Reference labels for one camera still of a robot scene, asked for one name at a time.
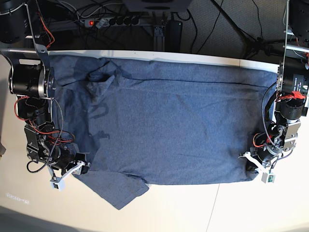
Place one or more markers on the black power adapter brick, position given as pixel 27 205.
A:
pixel 173 36

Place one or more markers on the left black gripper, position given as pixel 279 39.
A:
pixel 265 155

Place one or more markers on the blue heathered T-shirt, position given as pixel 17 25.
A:
pixel 162 123

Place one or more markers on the power strip with red switch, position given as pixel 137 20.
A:
pixel 117 21

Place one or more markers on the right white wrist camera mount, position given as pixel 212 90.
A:
pixel 59 182

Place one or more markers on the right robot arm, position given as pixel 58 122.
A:
pixel 31 80

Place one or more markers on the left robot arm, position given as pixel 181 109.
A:
pixel 286 100

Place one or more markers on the aluminium table frame post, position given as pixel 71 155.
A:
pixel 156 23

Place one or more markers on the grey box under table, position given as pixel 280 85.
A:
pixel 157 5

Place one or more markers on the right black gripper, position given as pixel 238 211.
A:
pixel 63 160

